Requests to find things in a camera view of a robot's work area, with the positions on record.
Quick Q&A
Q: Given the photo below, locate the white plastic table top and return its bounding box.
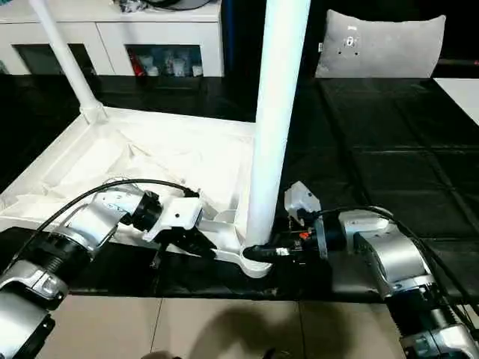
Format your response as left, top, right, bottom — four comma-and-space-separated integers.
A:
0, 105, 275, 280

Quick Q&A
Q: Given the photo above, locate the white plastic table leg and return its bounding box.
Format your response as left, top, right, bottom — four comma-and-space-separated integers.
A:
244, 0, 312, 251
31, 0, 109, 125

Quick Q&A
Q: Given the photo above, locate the black mat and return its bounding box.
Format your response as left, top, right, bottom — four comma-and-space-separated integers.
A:
0, 73, 479, 304

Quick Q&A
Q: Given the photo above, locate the red item behind glass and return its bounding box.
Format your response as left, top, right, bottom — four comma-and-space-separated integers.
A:
130, 50, 146, 76

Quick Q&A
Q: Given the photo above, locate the white cabinet with glass doors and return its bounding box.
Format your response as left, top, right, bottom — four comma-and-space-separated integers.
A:
0, 0, 226, 79

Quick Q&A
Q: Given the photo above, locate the grey cushion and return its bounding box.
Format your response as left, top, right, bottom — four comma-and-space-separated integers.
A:
314, 8, 448, 79

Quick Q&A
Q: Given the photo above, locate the white flat board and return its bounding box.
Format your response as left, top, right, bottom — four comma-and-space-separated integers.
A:
432, 76, 479, 127

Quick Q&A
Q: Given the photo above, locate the black flat monitor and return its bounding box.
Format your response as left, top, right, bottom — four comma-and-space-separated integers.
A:
436, 57, 479, 69

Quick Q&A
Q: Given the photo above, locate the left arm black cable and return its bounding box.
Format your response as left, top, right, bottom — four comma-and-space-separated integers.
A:
0, 179, 202, 274

